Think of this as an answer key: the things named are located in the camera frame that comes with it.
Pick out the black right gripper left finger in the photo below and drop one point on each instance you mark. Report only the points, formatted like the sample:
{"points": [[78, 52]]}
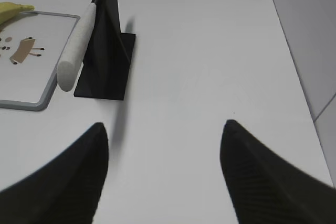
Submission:
{"points": [[65, 190]]}

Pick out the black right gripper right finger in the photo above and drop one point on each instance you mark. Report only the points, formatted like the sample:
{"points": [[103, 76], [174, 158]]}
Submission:
{"points": [[265, 188]]}

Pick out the white-handled kitchen knife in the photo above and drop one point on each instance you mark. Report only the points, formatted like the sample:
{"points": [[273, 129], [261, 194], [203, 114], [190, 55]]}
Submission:
{"points": [[74, 51]]}

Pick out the yellow plastic banana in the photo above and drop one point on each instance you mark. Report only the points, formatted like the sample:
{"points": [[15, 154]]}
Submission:
{"points": [[8, 10]]}

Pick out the black knife stand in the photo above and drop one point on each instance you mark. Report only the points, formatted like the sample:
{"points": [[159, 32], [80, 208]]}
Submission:
{"points": [[107, 61]]}

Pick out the grey-rimmed deer cutting board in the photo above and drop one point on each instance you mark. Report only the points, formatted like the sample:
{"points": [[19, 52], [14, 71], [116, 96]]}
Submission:
{"points": [[31, 45]]}

